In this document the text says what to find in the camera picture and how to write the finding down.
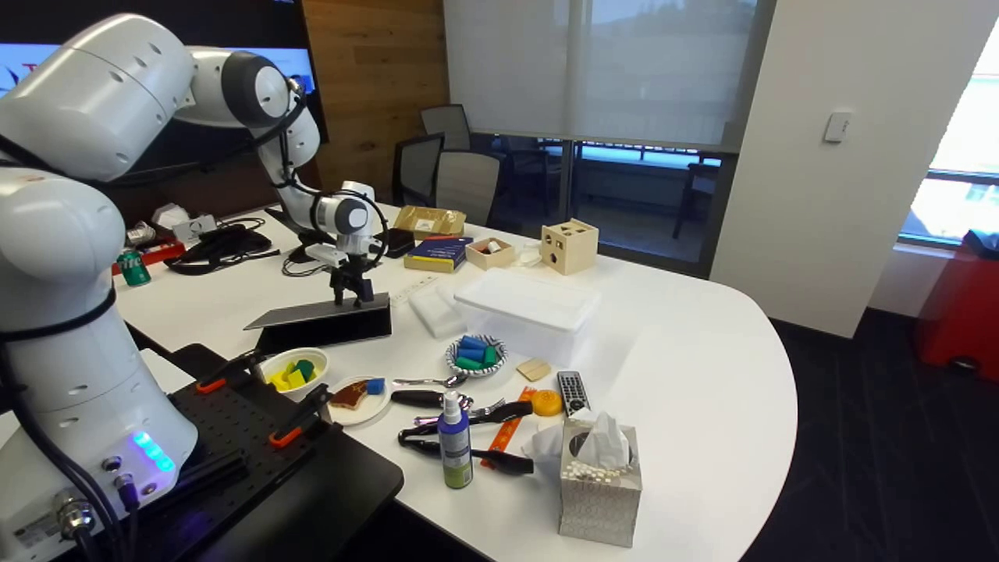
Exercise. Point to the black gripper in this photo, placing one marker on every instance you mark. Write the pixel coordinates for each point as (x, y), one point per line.
(355, 268)

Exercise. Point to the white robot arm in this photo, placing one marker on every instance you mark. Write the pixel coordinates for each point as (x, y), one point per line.
(81, 104)

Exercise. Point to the green block in white bowl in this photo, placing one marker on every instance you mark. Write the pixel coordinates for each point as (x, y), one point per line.
(305, 369)

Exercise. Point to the blue book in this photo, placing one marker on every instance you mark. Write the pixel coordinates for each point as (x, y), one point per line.
(434, 253)

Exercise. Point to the small blue block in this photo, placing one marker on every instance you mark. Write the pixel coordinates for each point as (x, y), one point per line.
(377, 386)

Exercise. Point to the brown toy piece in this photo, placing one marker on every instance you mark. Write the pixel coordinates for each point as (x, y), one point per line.
(349, 394)

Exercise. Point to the yellow blocks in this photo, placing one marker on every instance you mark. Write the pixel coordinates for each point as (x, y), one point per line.
(284, 379)

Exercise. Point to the silver spoon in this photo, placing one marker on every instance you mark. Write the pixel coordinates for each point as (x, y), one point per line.
(427, 379)

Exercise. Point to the white plate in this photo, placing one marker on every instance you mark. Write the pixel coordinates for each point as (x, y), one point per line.
(360, 414)

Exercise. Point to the blue block in patterned bowl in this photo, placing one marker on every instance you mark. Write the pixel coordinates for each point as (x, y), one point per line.
(477, 345)

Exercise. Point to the grey office chair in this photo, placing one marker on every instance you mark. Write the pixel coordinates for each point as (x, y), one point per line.
(468, 185)
(415, 168)
(448, 126)

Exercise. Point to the small open wooden box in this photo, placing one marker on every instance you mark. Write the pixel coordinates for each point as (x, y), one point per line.
(491, 250)

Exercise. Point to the patterned blue white bowl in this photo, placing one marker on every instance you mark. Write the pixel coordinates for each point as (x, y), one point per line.
(477, 369)

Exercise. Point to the orange clamp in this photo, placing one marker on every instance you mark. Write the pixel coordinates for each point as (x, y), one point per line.
(284, 436)
(215, 382)

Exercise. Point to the white foam box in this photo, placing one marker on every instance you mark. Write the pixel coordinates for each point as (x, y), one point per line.
(531, 307)

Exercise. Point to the spray bottle with blue band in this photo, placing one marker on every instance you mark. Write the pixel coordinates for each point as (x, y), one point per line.
(453, 449)

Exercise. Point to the flat wooden block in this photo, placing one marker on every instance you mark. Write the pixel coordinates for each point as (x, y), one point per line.
(536, 369)

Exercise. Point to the orange ruler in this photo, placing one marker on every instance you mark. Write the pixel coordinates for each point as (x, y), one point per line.
(503, 430)

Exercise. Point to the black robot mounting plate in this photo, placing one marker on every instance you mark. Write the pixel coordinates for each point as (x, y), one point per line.
(269, 490)

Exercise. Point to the orange ball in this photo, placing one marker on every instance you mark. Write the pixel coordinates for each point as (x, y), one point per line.
(543, 400)

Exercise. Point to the green cup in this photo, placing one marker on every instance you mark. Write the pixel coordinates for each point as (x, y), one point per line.
(131, 269)

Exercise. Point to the wooden cube with holes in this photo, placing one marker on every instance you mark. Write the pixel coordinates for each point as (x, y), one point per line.
(568, 246)

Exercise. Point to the grey remote control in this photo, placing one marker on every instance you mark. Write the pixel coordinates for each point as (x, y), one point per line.
(572, 394)

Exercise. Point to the white tissue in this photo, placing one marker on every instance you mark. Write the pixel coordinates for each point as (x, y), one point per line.
(605, 442)

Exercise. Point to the marbled tissue box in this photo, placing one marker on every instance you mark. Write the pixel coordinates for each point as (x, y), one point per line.
(596, 502)

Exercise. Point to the red bin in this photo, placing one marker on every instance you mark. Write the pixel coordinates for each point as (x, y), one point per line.
(957, 315)

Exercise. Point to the white light switch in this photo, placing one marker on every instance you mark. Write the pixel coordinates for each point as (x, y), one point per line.
(837, 126)

